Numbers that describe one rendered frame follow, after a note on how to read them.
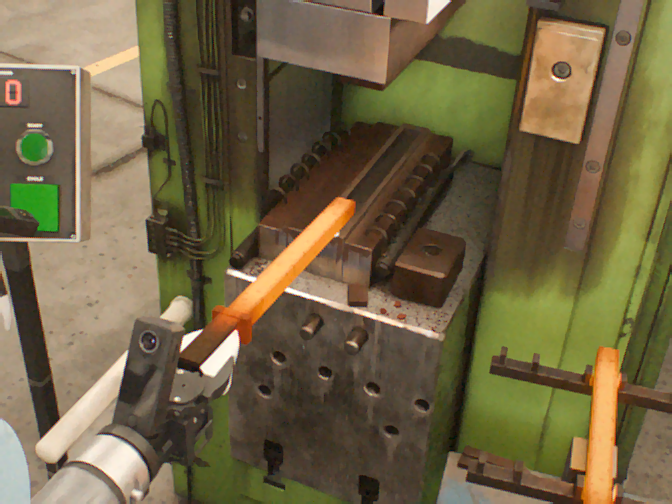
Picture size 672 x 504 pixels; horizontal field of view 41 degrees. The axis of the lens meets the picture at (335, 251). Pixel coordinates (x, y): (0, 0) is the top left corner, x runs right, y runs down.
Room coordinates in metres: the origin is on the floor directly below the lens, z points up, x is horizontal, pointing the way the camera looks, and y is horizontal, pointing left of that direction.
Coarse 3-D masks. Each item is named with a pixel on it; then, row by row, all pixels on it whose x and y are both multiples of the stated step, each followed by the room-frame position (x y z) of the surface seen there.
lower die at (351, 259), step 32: (352, 128) 1.58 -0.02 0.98; (384, 128) 1.57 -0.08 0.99; (416, 128) 1.56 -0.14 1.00; (352, 160) 1.44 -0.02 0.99; (416, 160) 1.45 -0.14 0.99; (448, 160) 1.53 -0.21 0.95; (288, 192) 1.33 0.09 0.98; (320, 192) 1.32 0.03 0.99; (384, 192) 1.33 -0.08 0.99; (416, 192) 1.35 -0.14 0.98; (288, 224) 1.21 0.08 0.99; (352, 224) 1.21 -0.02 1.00; (384, 224) 1.23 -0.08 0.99; (320, 256) 1.18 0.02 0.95; (352, 256) 1.16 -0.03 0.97
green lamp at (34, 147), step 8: (32, 136) 1.25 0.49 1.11; (40, 136) 1.25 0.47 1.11; (24, 144) 1.25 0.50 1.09; (32, 144) 1.25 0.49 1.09; (40, 144) 1.25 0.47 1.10; (24, 152) 1.24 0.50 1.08; (32, 152) 1.24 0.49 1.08; (40, 152) 1.24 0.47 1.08; (32, 160) 1.23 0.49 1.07; (40, 160) 1.24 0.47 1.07
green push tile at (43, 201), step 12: (12, 192) 1.20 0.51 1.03; (24, 192) 1.20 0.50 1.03; (36, 192) 1.21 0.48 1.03; (48, 192) 1.21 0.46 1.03; (12, 204) 1.19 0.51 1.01; (24, 204) 1.19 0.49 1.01; (36, 204) 1.20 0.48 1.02; (48, 204) 1.20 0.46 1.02; (36, 216) 1.19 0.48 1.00; (48, 216) 1.19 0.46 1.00; (48, 228) 1.18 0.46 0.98
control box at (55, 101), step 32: (0, 64) 1.31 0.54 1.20; (0, 96) 1.28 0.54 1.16; (32, 96) 1.29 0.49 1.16; (64, 96) 1.29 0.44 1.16; (0, 128) 1.26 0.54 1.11; (32, 128) 1.26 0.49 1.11; (64, 128) 1.26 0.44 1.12; (0, 160) 1.23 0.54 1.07; (64, 160) 1.24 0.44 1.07; (0, 192) 1.21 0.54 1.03; (64, 192) 1.21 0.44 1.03; (64, 224) 1.19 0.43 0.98
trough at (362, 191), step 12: (408, 132) 1.55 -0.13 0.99; (420, 132) 1.55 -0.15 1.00; (396, 144) 1.51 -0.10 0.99; (408, 144) 1.52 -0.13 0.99; (384, 156) 1.46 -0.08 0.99; (396, 156) 1.47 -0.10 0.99; (372, 168) 1.40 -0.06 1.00; (384, 168) 1.42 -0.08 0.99; (372, 180) 1.38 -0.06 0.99; (360, 192) 1.33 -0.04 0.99; (372, 192) 1.34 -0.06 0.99; (360, 204) 1.29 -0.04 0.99; (336, 240) 1.18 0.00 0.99
